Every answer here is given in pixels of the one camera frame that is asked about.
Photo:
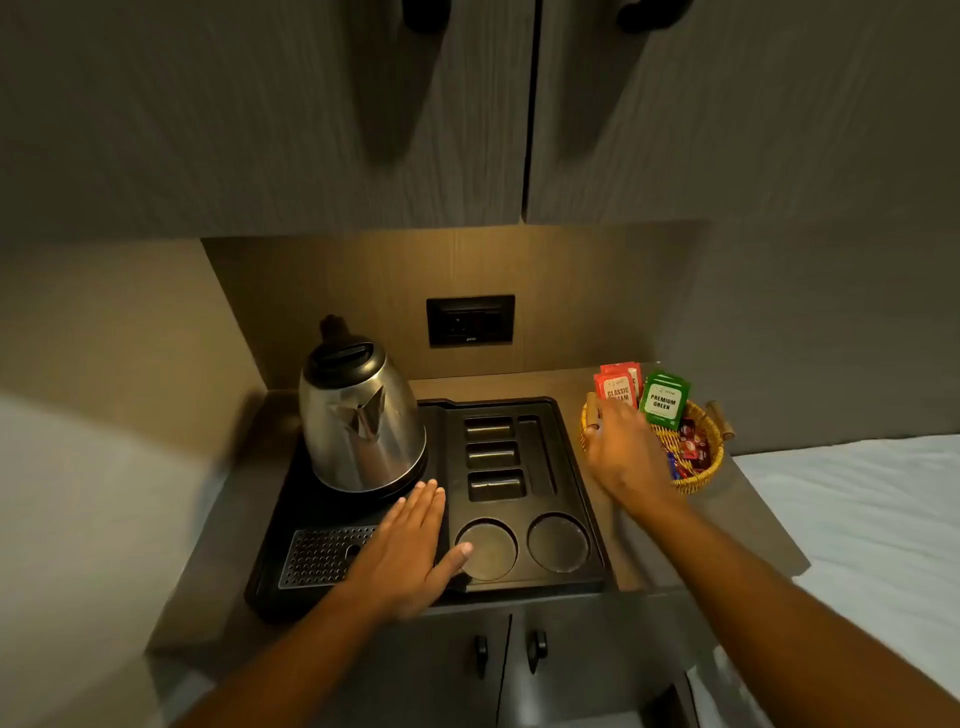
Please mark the black plastic hospitality tray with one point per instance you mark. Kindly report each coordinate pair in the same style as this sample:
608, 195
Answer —
517, 495

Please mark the red tea bag packet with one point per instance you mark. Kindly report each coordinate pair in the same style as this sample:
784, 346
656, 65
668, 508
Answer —
628, 369
615, 390

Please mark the person's right hand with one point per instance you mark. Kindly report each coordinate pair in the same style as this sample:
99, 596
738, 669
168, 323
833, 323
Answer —
630, 461

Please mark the person's left hand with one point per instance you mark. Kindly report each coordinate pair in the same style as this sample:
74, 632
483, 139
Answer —
394, 566

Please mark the yellow wicker basket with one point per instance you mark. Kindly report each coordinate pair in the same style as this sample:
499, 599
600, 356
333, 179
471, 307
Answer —
709, 457

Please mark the person's left thumb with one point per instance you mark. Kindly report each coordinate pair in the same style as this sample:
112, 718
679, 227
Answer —
455, 562

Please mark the perforated metal drip grate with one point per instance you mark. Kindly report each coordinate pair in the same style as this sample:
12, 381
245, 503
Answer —
319, 556

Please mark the person's right forearm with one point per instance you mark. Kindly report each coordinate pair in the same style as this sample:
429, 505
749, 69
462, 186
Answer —
772, 607

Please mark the black base cabinet knob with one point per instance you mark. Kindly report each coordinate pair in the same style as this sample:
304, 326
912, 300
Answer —
481, 654
537, 649

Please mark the stainless steel electric kettle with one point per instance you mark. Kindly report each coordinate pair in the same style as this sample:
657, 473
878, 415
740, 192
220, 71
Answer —
360, 427

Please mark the white bed sheet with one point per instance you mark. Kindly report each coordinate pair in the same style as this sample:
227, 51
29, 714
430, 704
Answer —
862, 540

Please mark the person's left middle finger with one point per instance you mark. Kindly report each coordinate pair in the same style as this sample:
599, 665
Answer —
422, 514

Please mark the grey wooden wall cabinet door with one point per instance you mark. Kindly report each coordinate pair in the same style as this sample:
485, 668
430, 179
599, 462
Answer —
750, 105
225, 112

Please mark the person's left forearm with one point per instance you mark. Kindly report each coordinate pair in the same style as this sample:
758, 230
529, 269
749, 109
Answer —
296, 664

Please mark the black wall socket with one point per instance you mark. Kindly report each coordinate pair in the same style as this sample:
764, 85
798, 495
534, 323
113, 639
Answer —
470, 321

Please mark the green tea bag packet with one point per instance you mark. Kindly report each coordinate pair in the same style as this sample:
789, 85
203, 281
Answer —
664, 401

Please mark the person's left little finger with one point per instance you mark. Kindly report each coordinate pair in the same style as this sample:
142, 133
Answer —
390, 525

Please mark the small red sachet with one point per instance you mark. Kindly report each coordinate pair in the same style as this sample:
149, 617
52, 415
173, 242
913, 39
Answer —
694, 446

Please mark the person's right fingers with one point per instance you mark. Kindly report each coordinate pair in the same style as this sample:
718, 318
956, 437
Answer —
611, 427

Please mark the small blue sachet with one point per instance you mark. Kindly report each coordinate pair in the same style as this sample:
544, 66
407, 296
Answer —
673, 466

